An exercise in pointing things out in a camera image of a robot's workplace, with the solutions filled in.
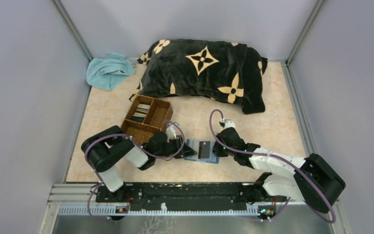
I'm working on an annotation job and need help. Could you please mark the black credit card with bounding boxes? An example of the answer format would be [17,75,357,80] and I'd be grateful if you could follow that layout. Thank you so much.
[198,141,211,160]

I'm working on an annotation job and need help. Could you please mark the woven brown divided basket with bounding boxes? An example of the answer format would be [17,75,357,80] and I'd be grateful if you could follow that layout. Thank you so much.
[121,95,173,145]

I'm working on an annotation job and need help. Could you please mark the light blue cloth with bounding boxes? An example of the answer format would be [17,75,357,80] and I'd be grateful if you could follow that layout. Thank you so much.
[86,53,135,91]

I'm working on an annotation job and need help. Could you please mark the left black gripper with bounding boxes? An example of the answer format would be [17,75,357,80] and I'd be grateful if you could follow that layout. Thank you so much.
[154,134,197,158]

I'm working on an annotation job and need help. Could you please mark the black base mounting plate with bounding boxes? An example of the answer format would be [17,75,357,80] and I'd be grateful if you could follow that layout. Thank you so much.
[110,182,286,212]

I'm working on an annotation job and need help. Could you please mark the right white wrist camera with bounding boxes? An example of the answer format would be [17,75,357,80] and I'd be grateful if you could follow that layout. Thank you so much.
[219,119,236,129]

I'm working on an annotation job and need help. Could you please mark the black pillow with tan flowers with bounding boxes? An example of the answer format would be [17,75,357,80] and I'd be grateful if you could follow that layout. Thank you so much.
[130,39,268,114]

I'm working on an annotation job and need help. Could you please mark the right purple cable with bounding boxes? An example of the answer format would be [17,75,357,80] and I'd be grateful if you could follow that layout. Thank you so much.
[208,109,337,224]

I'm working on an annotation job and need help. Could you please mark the purple cable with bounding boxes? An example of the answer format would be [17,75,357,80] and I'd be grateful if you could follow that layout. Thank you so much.
[84,120,186,223]
[208,109,337,224]

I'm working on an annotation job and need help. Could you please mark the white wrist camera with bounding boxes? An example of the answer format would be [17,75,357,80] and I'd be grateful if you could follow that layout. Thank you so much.
[219,119,236,129]
[166,122,179,140]

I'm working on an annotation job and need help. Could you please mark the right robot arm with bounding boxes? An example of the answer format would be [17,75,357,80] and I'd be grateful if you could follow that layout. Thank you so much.
[213,127,346,214]

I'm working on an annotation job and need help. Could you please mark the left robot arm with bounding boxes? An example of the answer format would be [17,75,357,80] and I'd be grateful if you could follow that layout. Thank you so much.
[81,125,197,202]

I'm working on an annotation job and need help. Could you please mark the teal leather card holder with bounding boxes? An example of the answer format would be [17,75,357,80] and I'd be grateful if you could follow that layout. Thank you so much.
[184,139,219,164]

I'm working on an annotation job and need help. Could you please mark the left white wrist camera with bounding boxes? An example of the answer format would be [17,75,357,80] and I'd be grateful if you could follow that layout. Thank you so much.
[166,122,179,140]

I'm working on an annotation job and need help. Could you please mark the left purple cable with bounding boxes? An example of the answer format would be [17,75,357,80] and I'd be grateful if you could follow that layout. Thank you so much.
[84,120,186,223]

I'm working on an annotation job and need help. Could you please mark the aluminium front rail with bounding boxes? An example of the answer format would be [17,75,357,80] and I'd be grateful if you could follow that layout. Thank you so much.
[48,182,287,216]

